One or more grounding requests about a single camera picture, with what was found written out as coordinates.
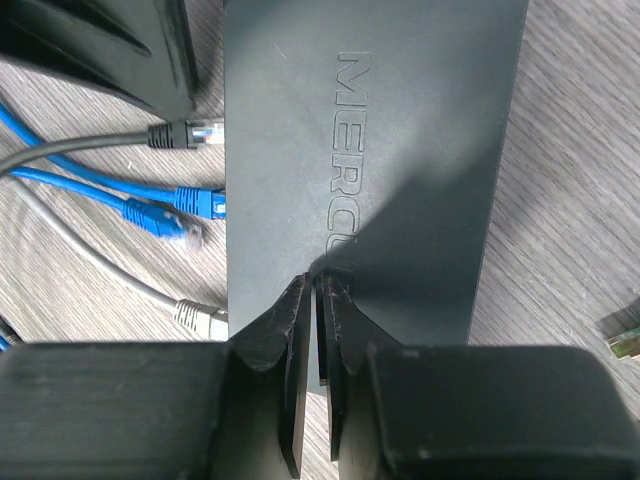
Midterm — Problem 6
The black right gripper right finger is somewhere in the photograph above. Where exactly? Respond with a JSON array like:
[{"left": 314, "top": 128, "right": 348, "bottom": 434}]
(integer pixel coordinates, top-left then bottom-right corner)
[{"left": 317, "top": 276, "right": 639, "bottom": 479}]

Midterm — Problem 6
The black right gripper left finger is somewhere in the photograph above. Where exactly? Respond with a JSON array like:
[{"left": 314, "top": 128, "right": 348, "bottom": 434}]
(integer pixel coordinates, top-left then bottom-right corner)
[{"left": 1, "top": 275, "right": 311, "bottom": 479}]

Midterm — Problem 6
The dark grey network switch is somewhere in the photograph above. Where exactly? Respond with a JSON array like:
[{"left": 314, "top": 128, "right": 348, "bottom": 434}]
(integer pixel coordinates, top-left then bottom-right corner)
[{"left": 222, "top": 0, "right": 531, "bottom": 396}]

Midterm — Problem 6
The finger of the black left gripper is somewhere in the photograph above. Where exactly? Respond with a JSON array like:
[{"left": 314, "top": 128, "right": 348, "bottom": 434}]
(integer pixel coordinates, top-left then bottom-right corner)
[{"left": 1, "top": 0, "right": 198, "bottom": 120}]

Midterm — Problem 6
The grey ethernet cable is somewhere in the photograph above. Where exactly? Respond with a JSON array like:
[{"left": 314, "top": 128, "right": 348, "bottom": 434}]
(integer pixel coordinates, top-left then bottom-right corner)
[{"left": 9, "top": 177, "right": 230, "bottom": 341}]

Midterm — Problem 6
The blue ethernet cable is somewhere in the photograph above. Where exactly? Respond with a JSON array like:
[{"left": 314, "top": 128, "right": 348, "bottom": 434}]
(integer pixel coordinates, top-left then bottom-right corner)
[
  {"left": 9, "top": 167, "right": 204, "bottom": 251},
  {"left": 0, "top": 99, "right": 227, "bottom": 221}
]

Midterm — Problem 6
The black ethernet cable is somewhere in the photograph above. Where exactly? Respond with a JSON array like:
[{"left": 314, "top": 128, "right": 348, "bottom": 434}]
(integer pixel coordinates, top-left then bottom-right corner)
[{"left": 0, "top": 119, "right": 226, "bottom": 177}]

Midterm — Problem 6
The black braided teal-collar cable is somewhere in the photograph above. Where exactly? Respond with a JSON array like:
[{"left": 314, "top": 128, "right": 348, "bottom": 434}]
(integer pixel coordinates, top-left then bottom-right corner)
[{"left": 597, "top": 297, "right": 640, "bottom": 364}]

